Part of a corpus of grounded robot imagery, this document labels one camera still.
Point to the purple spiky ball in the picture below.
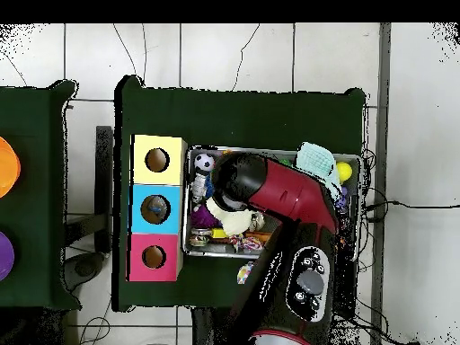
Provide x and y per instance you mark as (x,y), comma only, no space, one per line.
(202,218)

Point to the clear plastic packet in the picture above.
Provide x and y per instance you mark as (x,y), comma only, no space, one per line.
(154,210)

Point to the mint green cloth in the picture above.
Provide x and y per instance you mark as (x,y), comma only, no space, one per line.
(316,159)

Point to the colourful dotted packet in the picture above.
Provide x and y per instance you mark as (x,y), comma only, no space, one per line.
(245,273)

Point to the orange plastic bowl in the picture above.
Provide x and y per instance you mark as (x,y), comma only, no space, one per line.
(7,167)

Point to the dark green table cloth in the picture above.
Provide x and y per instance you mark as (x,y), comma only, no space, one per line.
(36,108)
(237,115)

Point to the black and white soccer ball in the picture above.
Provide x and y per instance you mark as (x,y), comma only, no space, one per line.
(204,162)

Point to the black stand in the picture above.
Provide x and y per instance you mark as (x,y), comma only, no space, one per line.
(105,187)

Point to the cream yellow cloth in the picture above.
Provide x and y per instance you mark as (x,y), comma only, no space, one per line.
(233,221)

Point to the colourful dotted cloth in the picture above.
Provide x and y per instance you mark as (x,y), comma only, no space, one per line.
(248,243)

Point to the wooden box with three holes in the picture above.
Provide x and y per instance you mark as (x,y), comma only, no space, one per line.
(140,215)

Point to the purple plastic bowl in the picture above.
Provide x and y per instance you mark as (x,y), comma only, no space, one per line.
(5,255)

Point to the clear shallow bin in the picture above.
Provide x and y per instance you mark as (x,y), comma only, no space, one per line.
(198,248)

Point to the silver crumpled packet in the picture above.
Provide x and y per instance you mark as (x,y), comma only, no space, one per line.
(198,187)

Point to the yellow ball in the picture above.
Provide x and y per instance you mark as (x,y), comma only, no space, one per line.
(344,171)

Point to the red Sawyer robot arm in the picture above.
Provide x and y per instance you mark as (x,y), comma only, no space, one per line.
(295,215)

